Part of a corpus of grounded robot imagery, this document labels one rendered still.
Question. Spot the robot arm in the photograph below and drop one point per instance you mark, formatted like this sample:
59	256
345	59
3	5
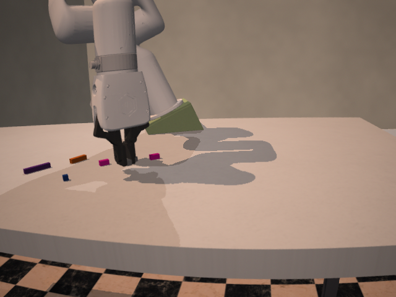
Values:
116	39

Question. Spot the orange rectangular bar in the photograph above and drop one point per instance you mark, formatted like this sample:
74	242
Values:
78	159

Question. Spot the magenta rectangular block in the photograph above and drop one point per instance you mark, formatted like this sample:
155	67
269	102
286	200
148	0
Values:
104	162
154	156

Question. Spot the purple rod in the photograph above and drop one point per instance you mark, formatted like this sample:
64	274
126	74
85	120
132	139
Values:
37	168

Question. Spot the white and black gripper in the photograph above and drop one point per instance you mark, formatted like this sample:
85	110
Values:
123	105

